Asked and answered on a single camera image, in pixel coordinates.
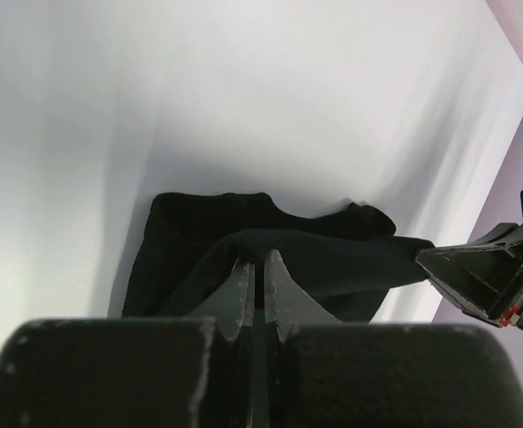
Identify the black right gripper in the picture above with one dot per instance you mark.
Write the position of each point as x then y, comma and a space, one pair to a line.
483, 278

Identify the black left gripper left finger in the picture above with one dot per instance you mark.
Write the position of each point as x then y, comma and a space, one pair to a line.
190, 371

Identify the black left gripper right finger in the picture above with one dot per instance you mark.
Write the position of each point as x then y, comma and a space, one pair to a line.
326, 373

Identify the black t shirt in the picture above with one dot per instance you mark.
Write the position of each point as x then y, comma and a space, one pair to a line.
346, 261

